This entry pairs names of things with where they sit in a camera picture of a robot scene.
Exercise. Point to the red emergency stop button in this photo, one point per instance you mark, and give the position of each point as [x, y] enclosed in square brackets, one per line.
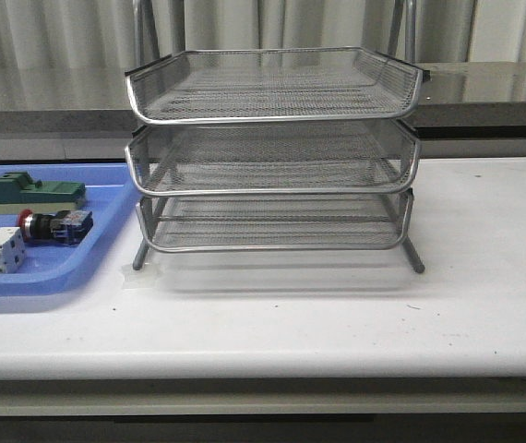
[67, 227]

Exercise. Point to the blue plastic tray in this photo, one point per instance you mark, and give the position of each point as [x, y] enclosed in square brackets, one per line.
[52, 268]

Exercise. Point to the grey background counter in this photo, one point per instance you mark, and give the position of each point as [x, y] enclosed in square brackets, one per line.
[475, 109]

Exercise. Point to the silver wire rack frame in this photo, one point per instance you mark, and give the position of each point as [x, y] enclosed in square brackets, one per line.
[401, 46]

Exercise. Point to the green and cream switch block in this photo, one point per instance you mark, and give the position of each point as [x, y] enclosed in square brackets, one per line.
[19, 191]

